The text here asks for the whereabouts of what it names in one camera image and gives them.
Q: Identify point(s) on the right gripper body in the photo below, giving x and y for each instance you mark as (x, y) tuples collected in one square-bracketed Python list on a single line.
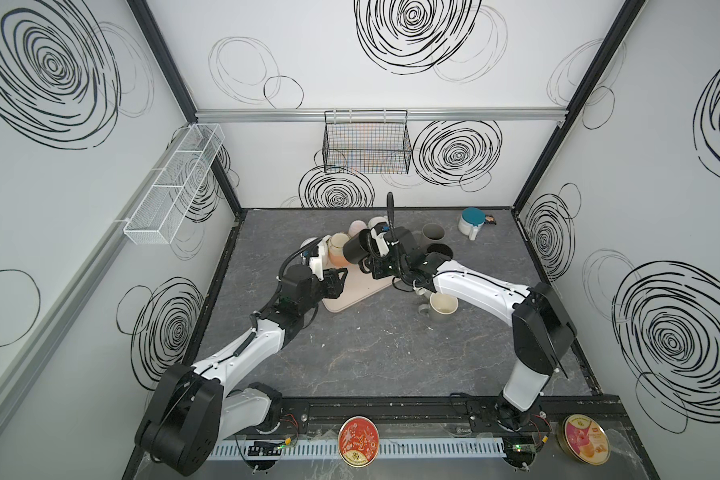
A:
[(387, 241)]

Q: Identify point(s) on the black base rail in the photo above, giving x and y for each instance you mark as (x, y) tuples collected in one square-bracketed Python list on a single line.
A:
[(458, 407)]

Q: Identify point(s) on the red round tin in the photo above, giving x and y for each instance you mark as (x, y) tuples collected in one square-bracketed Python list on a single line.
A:
[(358, 442)]

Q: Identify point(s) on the white mesh shelf basket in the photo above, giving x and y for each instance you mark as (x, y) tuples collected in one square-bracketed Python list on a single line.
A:
[(165, 206)]

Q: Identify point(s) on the dark grey mug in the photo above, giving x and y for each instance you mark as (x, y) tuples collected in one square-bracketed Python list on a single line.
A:
[(431, 233)]

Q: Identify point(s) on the black and white mug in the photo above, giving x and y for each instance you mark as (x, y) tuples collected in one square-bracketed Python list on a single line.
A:
[(441, 249)]

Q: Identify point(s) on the aluminium wall rail rear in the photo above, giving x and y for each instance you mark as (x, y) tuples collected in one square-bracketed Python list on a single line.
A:
[(556, 114)]

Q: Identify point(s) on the beige tray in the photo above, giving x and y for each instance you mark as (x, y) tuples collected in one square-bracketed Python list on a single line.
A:
[(358, 286)]

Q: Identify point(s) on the white cable duct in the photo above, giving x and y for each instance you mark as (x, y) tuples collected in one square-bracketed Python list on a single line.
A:
[(405, 448)]

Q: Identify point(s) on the white ribbed mug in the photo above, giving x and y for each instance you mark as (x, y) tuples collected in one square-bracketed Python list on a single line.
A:
[(309, 247)]

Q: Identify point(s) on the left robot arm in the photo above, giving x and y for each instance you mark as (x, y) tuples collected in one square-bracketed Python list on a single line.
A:
[(194, 407)]

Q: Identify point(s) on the cream mug rear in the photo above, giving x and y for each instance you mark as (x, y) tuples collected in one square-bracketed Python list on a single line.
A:
[(377, 221)]

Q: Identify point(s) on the aluminium wall rail left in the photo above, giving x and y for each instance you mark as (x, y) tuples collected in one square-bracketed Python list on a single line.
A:
[(32, 359)]

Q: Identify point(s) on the cream speckled mug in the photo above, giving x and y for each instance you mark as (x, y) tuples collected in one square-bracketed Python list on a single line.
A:
[(423, 292)]

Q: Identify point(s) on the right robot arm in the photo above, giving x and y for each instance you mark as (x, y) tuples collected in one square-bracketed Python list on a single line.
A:
[(542, 329)]

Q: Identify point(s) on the teal lidded white mug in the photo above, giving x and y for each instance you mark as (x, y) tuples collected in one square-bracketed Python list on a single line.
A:
[(470, 222)]

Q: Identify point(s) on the pink mug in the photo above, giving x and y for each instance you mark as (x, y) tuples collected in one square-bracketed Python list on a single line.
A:
[(356, 227)]

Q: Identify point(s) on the aluminium wall rail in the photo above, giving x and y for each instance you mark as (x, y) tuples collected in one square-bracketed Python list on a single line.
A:
[(556, 114), (32, 359)]

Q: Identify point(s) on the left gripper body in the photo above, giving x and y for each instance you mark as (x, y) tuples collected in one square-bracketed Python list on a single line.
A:
[(333, 282)]

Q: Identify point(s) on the pink round tin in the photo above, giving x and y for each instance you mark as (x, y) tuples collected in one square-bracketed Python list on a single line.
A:
[(583, 439)]

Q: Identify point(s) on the cream and orange mug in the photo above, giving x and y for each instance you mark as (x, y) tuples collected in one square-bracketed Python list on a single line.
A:
[(335, 243)]

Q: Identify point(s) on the black corner frame post left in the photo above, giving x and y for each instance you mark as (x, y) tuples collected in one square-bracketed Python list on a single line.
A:
[(159, 48)]

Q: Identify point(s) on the black wire basket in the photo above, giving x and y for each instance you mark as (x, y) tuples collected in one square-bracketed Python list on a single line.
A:
[(371, 147)]

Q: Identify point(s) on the black corner frame post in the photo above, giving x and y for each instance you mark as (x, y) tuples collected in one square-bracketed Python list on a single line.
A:
[(159, 48), (601, 60)]

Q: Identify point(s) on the black corner frame post right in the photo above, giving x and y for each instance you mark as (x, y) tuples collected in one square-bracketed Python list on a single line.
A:
[(601, 60)]

